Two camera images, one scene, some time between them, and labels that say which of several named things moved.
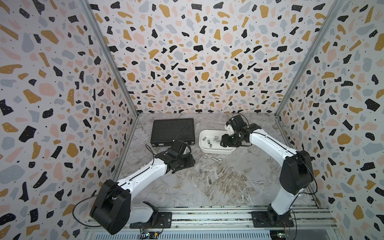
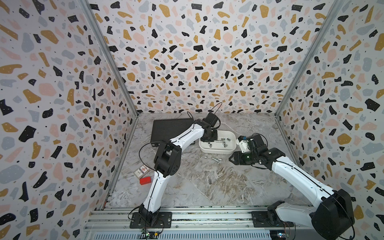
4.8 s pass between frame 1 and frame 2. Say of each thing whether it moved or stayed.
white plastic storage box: stayed
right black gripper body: moved
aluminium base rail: stayed
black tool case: stayed
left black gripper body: moved
